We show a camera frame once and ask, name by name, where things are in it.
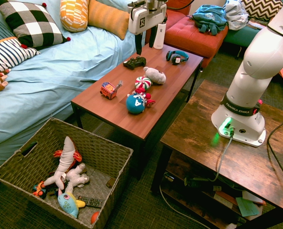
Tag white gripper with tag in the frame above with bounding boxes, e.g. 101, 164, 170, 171
127, 4, 168, 56

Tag red toy fire truck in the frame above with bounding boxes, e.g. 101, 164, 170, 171
99, 80, 124, 101

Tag woven wicker basket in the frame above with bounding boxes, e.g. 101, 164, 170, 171
0, 117, 134, 229

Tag small orange blue toy car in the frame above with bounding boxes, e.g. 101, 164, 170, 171
32, 180, 47, 199

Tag white water bottle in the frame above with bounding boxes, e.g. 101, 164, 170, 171
153, 21, 168, 50

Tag black game controller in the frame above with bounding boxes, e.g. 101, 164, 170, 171
122, 56, 147, 71

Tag blue black headphones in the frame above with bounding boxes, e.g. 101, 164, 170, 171
165, 50, 190, 66

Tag red green peppermint plush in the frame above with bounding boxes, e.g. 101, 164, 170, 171
134, 76, 153, 92

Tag orange pillow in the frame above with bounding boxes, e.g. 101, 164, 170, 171
87, 0, 130, 41

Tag red tufted ottoman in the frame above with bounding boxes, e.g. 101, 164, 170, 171
145, 0, 229, 69

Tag red-brown wooden coffee table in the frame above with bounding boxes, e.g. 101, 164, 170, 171
70, 42, 204, 181

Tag blue Captain America plush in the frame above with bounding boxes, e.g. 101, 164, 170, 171
126, 87, 157, 115

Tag teal clothes pile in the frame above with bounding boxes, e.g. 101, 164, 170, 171
191, 5, 228, 36

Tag yellow patterned bolster pillow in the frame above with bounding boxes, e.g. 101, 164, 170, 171
60, 0, 90, 33

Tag white crumpled cloth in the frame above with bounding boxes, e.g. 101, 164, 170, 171
224, 0, 250, 31

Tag teal sofa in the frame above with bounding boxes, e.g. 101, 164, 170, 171
223, 22, 267, 60

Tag bed with light blue sheet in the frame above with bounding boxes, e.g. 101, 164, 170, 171
0, 0, 147, 176

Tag black white checked pillow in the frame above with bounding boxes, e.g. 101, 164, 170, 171
0, 0, 72, 51

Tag rustic brown robot table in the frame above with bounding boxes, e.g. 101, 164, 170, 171
150, 79, 283, 229

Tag black white chevron pillow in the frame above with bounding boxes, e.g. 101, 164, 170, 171
241, 0, 283, 21

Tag orange red lobster plush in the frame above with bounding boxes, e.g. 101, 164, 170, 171
53, 148, 83, 168

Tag navy white striped pillow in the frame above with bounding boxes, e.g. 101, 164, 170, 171
0, 36, 41, 73

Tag grey white shark plush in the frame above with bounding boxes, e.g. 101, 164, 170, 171
43, 136, 78, 190

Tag small brown block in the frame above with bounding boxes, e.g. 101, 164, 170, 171
105, 177, 116, 189

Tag black power adapter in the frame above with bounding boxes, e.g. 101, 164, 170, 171
183, 176, 211, 188

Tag white grey plush animal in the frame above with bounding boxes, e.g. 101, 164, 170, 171
64, 163, 90, 194

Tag black remote control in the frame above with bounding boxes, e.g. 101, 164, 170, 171
77, 195, 105, 209

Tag blue yellow fish plush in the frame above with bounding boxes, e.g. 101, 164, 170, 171
57, 187, 86, 219

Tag orange ball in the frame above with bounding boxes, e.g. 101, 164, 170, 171
90, 210, 101, 225

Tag teal paper envelope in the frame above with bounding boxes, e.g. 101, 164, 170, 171
235, 196, 261, 218

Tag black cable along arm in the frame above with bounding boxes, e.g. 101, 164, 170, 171
166, 0, 195, 11

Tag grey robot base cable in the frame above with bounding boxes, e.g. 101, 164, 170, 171
207, 127, 236, 183

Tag black cable on table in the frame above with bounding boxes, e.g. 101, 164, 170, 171
266, 118, 283, 182

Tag white floor cable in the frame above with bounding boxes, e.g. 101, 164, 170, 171
158, 184, 212, 229

